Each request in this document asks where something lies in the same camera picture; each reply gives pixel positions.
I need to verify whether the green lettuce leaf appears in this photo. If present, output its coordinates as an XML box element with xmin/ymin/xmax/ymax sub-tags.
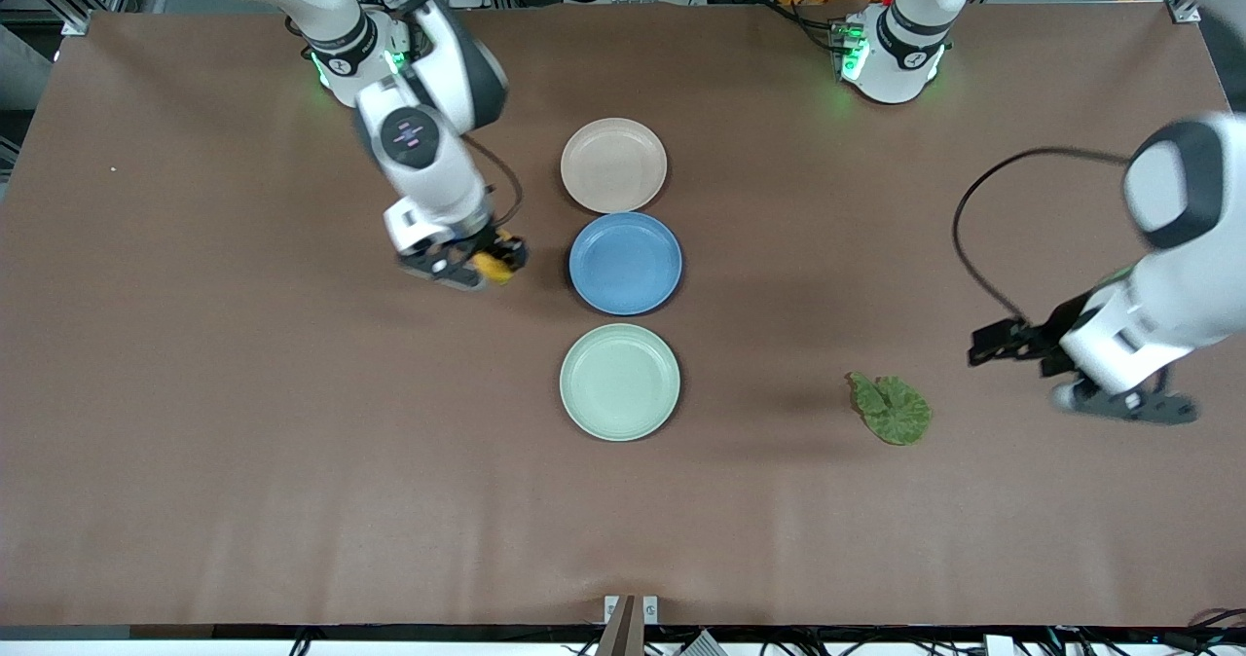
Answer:
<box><xmin>847</xmin><ymin>372</ymin><xmax>933</xmax><ymax>446</ymax></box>

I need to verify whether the blue round plate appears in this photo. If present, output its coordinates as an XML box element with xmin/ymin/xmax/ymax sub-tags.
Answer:
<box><xmin>569</xmin><ymin>212</ymin><xmax>683</xmax><ymax>316</ymax></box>

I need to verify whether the beige round plate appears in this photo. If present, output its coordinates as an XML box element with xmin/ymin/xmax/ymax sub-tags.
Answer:
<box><xmin>561</xmin><ymin>118</ymin><xmax>669</xmax><ymax>214</ymax></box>

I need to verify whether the pale green round plate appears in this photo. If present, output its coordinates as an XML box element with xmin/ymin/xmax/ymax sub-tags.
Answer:
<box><xmin>560</xmin><ymin>323</ymin><xmax>681</xmax><ymax>442</ymax></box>

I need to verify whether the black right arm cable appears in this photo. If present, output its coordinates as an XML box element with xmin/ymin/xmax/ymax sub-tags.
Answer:
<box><xmin>462</xmin><ymin>135</ymin><xmax>525</xmax><ymax>238</ymax></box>

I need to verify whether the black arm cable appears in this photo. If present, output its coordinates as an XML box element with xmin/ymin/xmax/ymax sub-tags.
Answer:
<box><xmin>462</xmin><ymin>135</ymin><xmax>525</xmax><ymax>238</ymax></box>
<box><xmin>952</xmin><ymin>147</ymin><xmax>1135</xmax><ymax>326</ymax></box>

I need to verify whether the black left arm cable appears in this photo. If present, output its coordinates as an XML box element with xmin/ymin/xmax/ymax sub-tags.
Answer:
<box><xmin>952</xmin><ymin>147</ymin><xmax>1135</xmax><ymax>326</ymax></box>

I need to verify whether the metal table edge bracket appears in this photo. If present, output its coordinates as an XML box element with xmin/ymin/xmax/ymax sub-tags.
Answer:
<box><xmin>604</xmin><ymin>595</ymin><xmax>660</xmax><ymax>656</ymax></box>

